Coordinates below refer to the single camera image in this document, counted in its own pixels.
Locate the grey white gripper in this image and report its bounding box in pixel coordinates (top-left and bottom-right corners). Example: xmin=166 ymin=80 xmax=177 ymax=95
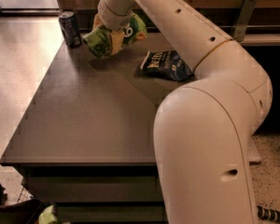
xmin=92 ymin=0 xmax=132 ymax=55

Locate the green rice chip bag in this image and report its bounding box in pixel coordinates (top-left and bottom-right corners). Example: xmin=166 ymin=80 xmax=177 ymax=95
xmin=82 ymin=13 xmax=147 ymax=59

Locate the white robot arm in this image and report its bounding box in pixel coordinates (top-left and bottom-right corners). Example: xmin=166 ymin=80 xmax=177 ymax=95
xmin=98 ymin=0 xmax=273 ymax=224

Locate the blue pepsi can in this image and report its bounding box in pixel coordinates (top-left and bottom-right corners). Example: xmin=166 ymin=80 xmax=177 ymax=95
xmin=59 ymin=11 xmax=81 ymax=49

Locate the dark blue chip bag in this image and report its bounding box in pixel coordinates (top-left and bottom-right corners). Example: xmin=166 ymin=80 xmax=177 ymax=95
xmin=140 ymin=50 xmax=193 ymax=81

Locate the dark bin with green bag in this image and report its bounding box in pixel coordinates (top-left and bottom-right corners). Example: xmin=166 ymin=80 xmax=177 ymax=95
xmin=0 ymin=184 xmax=58 ymax=224

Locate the grey drawer cabinet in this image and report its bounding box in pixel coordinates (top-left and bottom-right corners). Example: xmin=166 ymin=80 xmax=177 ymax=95
xmin=0 ymin=35 xmax=186 ymax=224

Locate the black white striped tool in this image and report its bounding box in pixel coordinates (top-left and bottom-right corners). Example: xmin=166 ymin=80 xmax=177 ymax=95
xmin=258 ymin=205 xmax=280 ymax=223

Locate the right metal bracket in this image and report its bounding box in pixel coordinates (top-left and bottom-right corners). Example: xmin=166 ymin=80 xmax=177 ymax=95
xmin=231 ymin=0 xmax=258 ymax=42

